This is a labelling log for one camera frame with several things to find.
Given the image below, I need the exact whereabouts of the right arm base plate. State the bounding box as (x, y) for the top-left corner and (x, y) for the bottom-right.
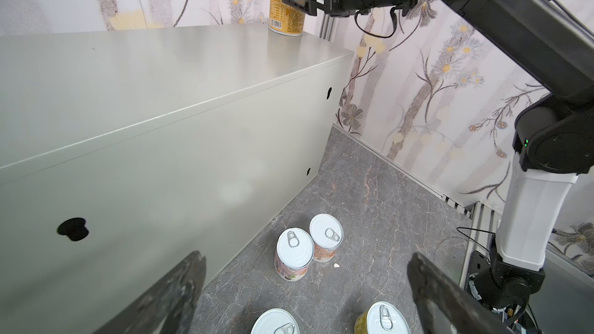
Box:
(464, 250), (546, 333)

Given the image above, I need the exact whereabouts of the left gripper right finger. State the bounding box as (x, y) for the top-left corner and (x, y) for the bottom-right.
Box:
(407, 252), (510, 333)

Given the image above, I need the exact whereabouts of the orange persimmon label can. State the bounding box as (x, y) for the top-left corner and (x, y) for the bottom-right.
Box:
(309, 213), (344, 263)

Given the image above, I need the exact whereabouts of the blue label can upper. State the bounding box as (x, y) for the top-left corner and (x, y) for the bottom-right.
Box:
(251, 309), (300, 334)

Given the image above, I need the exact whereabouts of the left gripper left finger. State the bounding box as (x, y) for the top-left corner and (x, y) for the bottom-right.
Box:
(96, 250), (207, 333)

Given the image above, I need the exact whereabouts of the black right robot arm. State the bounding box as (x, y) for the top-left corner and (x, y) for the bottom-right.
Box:
(283, 0), (593, 309)

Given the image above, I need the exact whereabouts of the yellow white label can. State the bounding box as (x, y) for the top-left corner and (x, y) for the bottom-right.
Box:
(354, 302), (411, 334)

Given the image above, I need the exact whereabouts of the pink label can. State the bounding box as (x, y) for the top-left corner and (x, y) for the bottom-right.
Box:
(275, 227), (315, 281)

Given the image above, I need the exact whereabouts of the grey metal cabinet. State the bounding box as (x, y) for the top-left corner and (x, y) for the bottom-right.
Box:
(1, 25), (353, 333)

